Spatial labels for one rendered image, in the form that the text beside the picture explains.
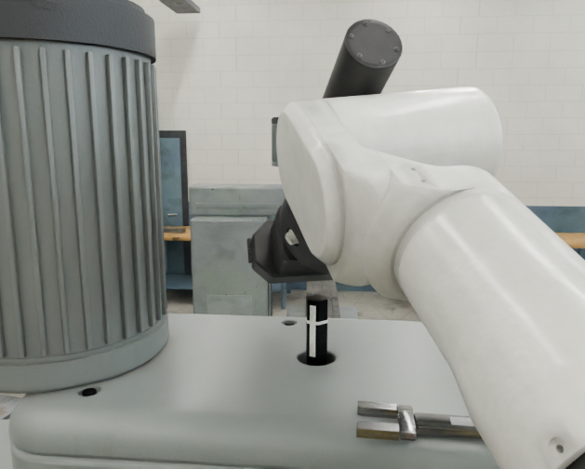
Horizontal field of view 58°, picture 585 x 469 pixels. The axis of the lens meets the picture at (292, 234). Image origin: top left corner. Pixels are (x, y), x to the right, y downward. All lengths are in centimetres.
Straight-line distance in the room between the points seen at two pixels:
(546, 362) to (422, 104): 18
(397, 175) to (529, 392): 11
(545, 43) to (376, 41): 715
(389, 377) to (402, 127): 26
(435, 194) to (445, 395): 27
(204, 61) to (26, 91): 683
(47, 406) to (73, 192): 17
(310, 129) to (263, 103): 679
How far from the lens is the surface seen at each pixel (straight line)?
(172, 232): 680
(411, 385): 48
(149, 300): 51
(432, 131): 30
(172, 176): 729
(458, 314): 20
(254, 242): 47
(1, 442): 71
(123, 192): 47
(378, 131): 29
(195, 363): 51
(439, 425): 41
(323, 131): 27
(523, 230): 22
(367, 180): 23
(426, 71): 709
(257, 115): 707
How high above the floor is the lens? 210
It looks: 11 degrees down
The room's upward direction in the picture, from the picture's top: straight up
